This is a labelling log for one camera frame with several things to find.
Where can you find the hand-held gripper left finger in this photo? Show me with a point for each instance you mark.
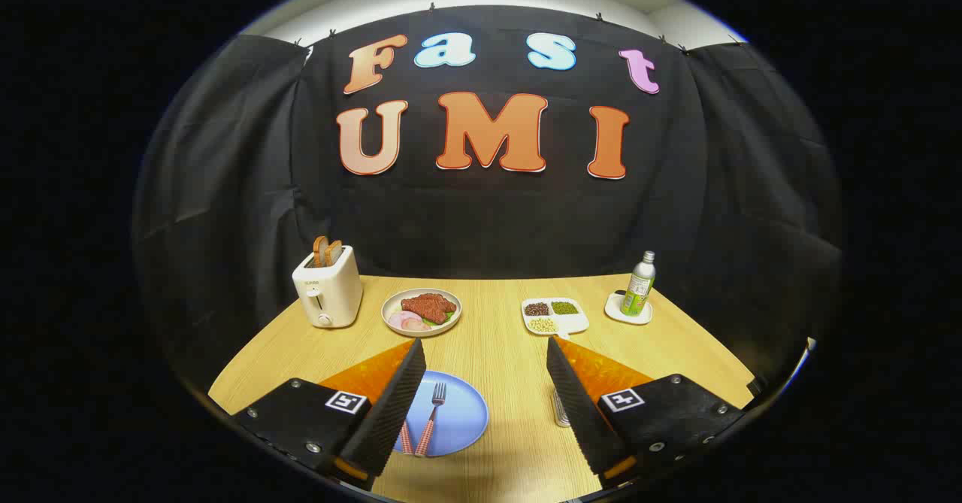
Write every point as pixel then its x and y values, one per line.
pixel 391 405

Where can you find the green label metal bottle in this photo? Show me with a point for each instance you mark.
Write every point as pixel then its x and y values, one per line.
pixel 639 289

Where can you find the white divided tray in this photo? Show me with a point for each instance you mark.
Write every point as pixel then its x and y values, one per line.
pixel 575 324

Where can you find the green lettuce leaf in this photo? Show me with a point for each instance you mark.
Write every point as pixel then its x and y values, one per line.
pixel 449 313

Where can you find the beige round plate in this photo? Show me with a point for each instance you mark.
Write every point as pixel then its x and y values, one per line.
pixel 443 326

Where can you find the brown meat slices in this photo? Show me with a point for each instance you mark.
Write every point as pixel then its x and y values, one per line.
pixel 428 307

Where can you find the blue round plate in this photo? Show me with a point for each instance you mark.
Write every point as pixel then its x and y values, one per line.
pixel 462 413

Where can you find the black backdrop cloth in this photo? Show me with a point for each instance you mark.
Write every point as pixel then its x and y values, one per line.
pixel 488 217

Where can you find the yellow soybeans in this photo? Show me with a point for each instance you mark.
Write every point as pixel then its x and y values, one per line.
pixel 543 325

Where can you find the brown toast slice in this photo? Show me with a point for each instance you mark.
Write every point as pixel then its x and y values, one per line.
pixel 334 253
pixel 320 251

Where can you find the white square saucer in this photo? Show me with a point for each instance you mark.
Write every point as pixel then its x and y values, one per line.
pixel 618 311

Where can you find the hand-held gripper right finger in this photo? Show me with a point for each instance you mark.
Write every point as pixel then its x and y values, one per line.
pixel 579 405

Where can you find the green mung beans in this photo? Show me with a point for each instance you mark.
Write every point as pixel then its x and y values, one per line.
pixel 564 308

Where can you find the dark red beans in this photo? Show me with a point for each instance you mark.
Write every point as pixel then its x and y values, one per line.
pixel 536 309

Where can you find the perforated metal basket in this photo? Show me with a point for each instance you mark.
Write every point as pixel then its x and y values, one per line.
pixel 561 411

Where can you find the cream toaster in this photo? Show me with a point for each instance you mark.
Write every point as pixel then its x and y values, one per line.
pixel 331 296

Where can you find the pink ham slices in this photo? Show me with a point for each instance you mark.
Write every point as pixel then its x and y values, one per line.
pixel 406 321

